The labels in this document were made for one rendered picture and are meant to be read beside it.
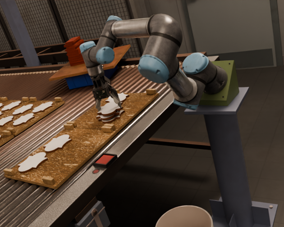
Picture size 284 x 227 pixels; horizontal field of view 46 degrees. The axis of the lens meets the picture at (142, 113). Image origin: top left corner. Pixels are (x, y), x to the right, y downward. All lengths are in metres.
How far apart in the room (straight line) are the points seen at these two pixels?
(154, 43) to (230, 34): 3.34
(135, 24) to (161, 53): 0.24
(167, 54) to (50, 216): 0.70
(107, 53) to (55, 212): 0.69
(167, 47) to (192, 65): 0.41
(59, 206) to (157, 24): 0.74
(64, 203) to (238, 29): 3.55
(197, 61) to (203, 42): 3.06
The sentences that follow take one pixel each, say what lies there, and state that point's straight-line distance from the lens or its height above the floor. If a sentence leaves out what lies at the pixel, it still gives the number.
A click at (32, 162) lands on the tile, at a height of 0.95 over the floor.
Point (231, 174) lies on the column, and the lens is 1.95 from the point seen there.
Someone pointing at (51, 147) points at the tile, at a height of 0.95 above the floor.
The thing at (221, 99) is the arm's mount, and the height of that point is 0.91.
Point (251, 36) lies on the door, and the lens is 4.43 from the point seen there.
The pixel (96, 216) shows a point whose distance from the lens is 1.36.
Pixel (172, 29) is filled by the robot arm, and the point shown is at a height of 1.38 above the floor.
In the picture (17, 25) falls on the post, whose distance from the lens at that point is 3.52.
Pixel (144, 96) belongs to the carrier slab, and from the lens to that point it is 1.89.
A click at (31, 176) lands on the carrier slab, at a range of 1.52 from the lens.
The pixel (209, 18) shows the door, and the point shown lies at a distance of 4.50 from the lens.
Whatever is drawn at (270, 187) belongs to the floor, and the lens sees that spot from 2.53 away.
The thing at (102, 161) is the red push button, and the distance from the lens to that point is 1.41.
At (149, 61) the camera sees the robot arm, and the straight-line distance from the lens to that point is 1.16.
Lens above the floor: 1.63
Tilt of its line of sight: 24 degrees down
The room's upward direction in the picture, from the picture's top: 17 degrees counter-clockwise
